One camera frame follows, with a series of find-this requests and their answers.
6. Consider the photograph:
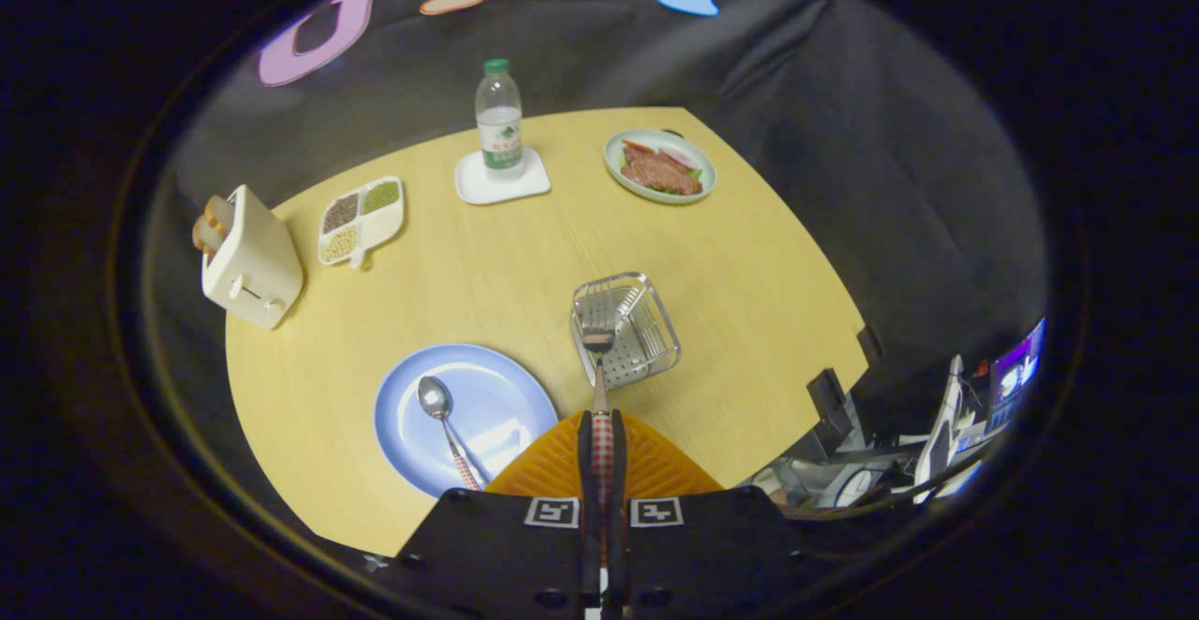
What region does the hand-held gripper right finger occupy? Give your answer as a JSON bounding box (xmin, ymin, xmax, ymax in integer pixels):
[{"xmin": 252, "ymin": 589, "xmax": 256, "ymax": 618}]
[{"xmin": 607, "ymin": 409, "xmax": 825, "ymax": 620}]

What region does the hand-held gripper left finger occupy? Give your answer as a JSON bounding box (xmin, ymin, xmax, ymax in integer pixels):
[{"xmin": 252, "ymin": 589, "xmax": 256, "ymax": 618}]
[{"xmin": 375, "ymin": 409, "xmax": 600, "ymax": 620}]

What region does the checkered handle spoon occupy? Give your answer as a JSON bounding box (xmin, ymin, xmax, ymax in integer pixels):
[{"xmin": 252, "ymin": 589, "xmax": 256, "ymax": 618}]
[{"xmin": 417, "ymin": 376, "xmax": 485, "ymax": 492}]

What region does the checkered handle fork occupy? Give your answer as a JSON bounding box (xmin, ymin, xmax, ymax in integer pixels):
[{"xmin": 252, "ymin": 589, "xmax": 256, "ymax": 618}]
[{"xmin": 579, "ymin": 288, "xmax": 617, "ymax": 546}]

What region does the blue round plate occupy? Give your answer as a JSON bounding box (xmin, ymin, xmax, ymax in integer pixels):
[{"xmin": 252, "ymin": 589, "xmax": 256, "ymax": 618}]
[{"xmin": 374, "ymin": 344, "xmax": 560, "ymax": 499}]

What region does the white desk device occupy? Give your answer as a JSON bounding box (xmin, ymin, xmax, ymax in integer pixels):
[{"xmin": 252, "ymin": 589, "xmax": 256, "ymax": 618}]
[{"xmin": 913, "ymin": 355, "xmax": 966, "ymax": 490}]

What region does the white divided bean dish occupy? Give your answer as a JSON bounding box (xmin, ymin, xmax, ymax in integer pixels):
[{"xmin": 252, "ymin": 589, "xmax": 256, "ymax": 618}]
[{"xmin": 318, "ymin": 176, "xmax": 406, "ymax": 271}]

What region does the white square coaster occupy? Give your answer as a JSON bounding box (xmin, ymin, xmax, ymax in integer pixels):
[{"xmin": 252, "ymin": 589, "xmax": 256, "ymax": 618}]
[{"xmin": 454, "ymin": 147, "xmax": 552, "ymax": 206}]

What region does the computer monitor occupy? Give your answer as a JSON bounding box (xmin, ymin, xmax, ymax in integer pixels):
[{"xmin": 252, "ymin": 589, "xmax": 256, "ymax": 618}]
[{"xmin": 991, "ymin": 318, "xmax": 1046, "ymax": 406}]

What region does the white toaster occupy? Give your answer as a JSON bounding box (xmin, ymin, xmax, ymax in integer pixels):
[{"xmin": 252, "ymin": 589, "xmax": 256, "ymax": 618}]
[{"xmin": 201, "ymin": 185, "xmax": 304, "ymax": 331}]

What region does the pale green plate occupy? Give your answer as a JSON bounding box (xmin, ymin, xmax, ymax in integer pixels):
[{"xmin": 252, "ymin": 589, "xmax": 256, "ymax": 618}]
[{"xmin": 603, "ymin": 127, "xmax": 718, "ymax": 205}]

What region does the sliced meat with vegetables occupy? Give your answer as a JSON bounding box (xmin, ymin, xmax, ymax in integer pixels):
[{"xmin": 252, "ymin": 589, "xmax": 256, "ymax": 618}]
[{"xmin": 620, "ymin": 140, "xmax": 703, "ymax": 197}]

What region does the clear plastic water bottle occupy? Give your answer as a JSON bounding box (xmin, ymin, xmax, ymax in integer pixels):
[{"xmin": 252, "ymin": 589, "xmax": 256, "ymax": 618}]
[{"xmin": 475, "ymin": 59, "xmax": 525, "ymax": 181}]

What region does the black backdrop cloth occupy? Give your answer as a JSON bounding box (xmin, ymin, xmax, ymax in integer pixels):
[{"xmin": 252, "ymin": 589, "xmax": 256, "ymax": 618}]
[{"xmin": 155, "ymin": 0, "xmax": 1048, "ymax": 471}]

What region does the metal wire cutlery basket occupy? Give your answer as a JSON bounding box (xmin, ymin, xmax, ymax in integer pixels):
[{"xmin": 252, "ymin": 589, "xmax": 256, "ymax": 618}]
[{"xmin": 570, "ymin": 272, "xmax": 682, "ymax": 391}]

